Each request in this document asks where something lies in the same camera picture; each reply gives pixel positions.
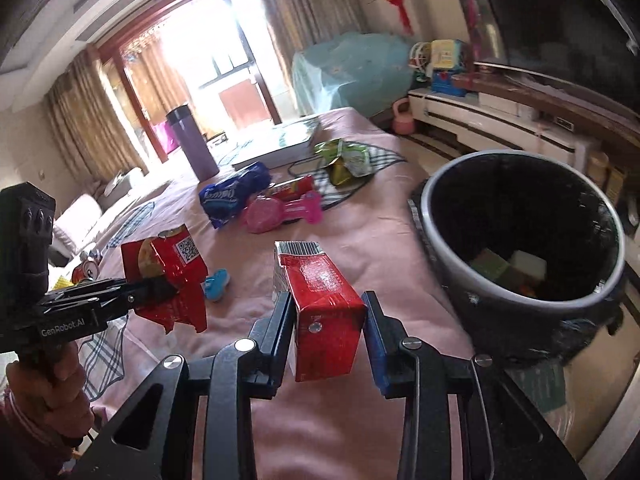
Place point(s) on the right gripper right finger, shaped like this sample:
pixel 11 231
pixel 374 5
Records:
pixel 383 336

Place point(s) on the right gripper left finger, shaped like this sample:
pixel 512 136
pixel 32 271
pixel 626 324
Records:
pixel 273 338

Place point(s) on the red milk carton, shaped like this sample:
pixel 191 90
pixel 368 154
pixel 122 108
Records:
pixel 329 314

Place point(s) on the green carton box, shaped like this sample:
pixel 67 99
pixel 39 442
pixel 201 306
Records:
pixel 489 265

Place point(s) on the red snack bag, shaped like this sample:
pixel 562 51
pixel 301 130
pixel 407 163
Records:
pixel 174 270

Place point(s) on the black trash bin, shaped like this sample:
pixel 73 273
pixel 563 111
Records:
pixel 529 251

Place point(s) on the left hand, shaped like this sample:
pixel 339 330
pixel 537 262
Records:
pixel 58 404

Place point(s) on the red soda can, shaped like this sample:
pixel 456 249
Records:
pixel 87 270

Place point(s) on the blue plastic toy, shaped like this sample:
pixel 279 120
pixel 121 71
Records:
pixel 215 285

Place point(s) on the pink tablecloth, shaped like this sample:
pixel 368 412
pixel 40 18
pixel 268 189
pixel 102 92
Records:
pixel 328 419

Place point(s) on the pink plastic toy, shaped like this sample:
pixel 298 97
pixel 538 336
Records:
pixel 265 214

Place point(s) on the blue cookie package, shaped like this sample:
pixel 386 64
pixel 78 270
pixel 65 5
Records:
pixel 225 200

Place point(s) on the plaid cloth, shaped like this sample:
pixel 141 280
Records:
pixel 331 196

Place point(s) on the green snack wrappers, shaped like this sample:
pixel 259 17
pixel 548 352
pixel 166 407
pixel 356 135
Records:
pixel 344 161

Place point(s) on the colourful children's book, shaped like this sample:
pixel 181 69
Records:
pixel 279 145

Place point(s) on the pink kettlebell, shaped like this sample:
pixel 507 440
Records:
pixel 403 122

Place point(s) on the purple thermos bottle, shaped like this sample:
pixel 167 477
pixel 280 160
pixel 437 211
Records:
pixel 189 136

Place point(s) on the white tv cabinet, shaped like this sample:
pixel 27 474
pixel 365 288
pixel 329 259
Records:
pixel 484 128

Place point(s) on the teal covered furniture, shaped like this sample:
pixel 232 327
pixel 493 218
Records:
pixel 367 72

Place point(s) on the toy cash register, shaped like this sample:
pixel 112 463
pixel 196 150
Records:
pixel 448 58

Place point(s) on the beige curtain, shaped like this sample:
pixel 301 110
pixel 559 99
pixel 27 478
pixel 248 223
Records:
pixel 296 25

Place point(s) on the pink stick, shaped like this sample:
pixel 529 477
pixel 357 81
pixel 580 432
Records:
pixel 472 15

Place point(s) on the black television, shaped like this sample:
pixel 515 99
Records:
pixel 593 44

